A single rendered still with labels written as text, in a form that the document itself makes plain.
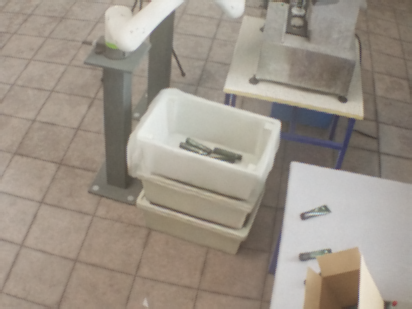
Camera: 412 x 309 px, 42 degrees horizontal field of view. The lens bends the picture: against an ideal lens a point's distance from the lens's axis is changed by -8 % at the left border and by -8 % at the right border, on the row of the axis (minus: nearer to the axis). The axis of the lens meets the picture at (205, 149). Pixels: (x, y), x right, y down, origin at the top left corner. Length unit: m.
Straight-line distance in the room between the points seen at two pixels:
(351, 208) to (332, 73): 0.76
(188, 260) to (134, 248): 0.30
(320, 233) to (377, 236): 0.26
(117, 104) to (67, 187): 0.71
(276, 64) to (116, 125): 0.89
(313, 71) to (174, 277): 1.27
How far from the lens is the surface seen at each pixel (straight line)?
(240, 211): 2.83
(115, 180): 3.36
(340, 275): 1.95
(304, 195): 2.46
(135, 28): 2.55
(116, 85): 2.89
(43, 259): 3.12
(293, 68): 2.90
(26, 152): 3.69
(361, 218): 2.45
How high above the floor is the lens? 2.51
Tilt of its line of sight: 43 degrees down
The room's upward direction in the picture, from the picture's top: 7 degrees clockwise
